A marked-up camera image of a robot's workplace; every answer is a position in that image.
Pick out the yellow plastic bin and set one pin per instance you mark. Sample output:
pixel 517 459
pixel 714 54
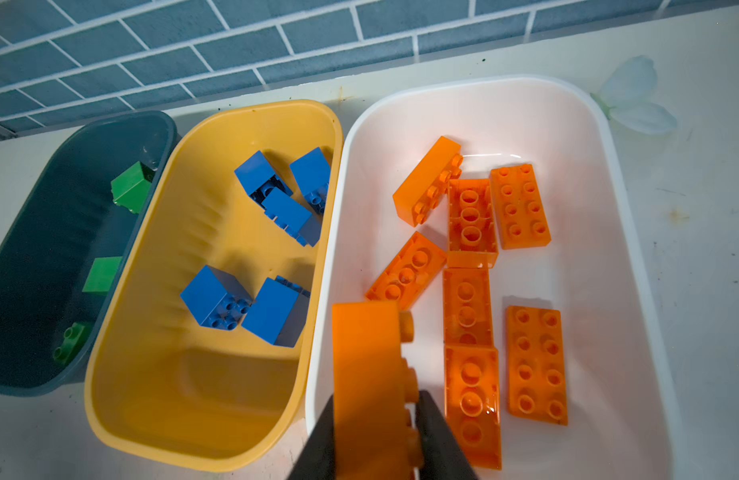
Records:
pixel 158 384

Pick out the orange L-shaped lego brick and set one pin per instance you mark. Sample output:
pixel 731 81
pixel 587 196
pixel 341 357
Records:
pixel 536 365

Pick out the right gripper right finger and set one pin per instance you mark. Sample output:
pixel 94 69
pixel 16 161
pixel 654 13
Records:
pixel 443 459

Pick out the dark teal plastic bin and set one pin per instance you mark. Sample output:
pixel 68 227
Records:
pixel 68 220

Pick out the white plastic bin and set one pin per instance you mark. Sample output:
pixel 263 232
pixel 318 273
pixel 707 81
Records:
pixel 622 421

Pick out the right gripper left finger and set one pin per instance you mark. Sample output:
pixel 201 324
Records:
pixel 318 459

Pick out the blue lego brick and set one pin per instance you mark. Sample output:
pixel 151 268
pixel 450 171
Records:
pixel 216 299
pixel 259 178
pixel 279 313
pixel 312 173
pixel 296 220

